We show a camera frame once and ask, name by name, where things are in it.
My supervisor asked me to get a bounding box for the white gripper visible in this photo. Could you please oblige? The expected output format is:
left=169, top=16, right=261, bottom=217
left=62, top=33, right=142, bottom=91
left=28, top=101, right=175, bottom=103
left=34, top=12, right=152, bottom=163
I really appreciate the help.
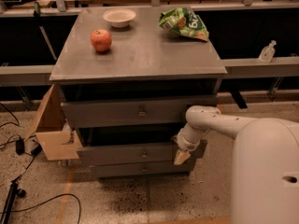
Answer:
left=171, top=123, right=209, bottom=165

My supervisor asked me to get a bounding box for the grey drawer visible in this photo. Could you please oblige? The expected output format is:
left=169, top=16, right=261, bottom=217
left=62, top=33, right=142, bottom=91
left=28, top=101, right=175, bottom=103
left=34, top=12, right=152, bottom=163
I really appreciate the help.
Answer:
left=91, top=159, right=196, bottom=178
left=61, top=95, right=217, bottom=128
left=76, top=139, right=208, bottom=167

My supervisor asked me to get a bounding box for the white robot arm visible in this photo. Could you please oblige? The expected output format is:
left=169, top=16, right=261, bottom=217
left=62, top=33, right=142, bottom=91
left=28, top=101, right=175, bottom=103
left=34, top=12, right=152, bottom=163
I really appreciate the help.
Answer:
left=174, top=105, right=299, bottom=224

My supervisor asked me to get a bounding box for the grey bottom drawer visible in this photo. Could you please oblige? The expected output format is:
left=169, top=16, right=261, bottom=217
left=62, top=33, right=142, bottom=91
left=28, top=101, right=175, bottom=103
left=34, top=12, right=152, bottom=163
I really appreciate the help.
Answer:
left=91, top=159, right=196, bottom=178

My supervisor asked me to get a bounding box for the grey top drawer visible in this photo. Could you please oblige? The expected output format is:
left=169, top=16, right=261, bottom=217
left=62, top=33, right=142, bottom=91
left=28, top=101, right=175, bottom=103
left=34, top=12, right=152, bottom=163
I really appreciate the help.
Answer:
left=61, top=95, right=217, bottom=128

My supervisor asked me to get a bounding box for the grey drawer cabinet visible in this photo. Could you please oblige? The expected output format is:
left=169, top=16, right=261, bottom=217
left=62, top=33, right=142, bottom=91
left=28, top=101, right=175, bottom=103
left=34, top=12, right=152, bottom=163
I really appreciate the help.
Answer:
left=49, top=6, right=228, bottom=179

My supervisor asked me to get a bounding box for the brown cardboard box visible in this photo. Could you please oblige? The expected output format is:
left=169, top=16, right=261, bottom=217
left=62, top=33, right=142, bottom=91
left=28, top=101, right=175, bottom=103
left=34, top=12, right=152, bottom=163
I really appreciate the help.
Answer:
left=24, top=85, right=81, bottom=161

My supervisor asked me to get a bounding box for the green chip bag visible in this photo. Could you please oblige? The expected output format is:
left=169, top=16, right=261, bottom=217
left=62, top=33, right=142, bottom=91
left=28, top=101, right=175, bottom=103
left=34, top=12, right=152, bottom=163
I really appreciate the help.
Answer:
left=158, top=7, right=209, bottom=42

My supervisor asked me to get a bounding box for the clear sanitizer bottle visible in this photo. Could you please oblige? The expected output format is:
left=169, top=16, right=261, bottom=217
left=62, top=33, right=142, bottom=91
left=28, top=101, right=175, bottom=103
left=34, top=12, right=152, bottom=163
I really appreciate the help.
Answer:
left=259, top=40, right=277, bottom=63

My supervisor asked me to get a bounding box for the red apple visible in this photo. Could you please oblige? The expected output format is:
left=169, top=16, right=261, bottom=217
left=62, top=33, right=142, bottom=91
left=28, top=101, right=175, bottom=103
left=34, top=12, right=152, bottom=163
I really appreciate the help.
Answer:
left=91, top=29, right=112, bottom=52

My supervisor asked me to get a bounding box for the white bowl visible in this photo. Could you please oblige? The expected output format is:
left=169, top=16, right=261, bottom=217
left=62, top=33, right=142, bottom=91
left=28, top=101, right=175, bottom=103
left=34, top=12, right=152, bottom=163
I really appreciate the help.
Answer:
left=103, top=8, right=135, bottom=28

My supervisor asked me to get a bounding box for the black power adapter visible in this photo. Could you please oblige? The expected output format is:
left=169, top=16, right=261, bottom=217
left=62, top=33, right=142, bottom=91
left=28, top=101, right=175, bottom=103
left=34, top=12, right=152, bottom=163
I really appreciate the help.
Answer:
left=15, top=138, right=25, bottom=155

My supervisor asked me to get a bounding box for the black tripod leg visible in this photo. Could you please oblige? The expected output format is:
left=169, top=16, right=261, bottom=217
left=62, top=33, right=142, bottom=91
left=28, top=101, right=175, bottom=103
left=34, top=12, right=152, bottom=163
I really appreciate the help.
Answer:
left=0, top=181, right=26, bottom=224

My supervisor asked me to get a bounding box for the black floor cable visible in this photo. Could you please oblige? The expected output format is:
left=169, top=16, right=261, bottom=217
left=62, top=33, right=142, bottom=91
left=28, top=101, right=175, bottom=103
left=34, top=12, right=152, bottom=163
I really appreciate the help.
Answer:
left=0, top=193, right=82, bottom=224

